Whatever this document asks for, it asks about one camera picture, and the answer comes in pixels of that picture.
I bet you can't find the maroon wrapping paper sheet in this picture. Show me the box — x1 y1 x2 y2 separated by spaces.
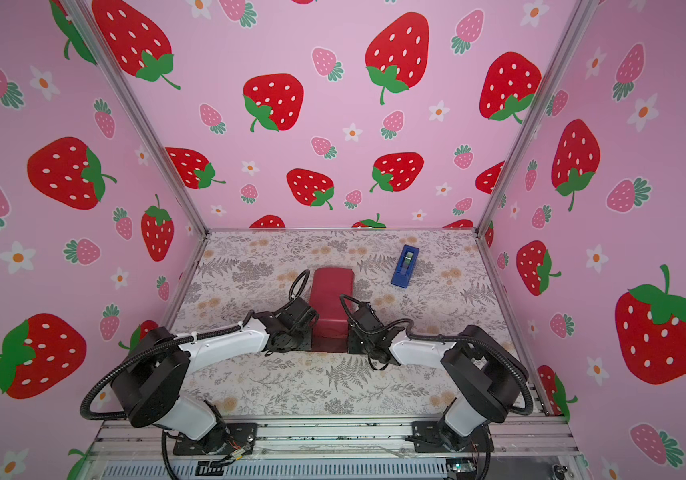
309 267 354 353

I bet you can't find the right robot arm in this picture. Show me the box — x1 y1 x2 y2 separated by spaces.
340 295 534 452

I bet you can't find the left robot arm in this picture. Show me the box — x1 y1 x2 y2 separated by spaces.
108 298 319 453

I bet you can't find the blue tape dispenser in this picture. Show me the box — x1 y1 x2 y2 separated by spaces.
391 245 420 289

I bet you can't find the floral table mat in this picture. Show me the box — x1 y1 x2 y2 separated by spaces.
172 230 513 416

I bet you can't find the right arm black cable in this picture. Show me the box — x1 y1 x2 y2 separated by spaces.
339 293 535 416

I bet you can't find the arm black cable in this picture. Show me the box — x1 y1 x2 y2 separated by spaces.
79 269 312 421
339 293 535 416

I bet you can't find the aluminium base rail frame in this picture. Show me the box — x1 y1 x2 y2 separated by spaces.
70 415 592 479

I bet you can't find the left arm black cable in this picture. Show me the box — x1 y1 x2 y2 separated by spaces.
79 269 312 421

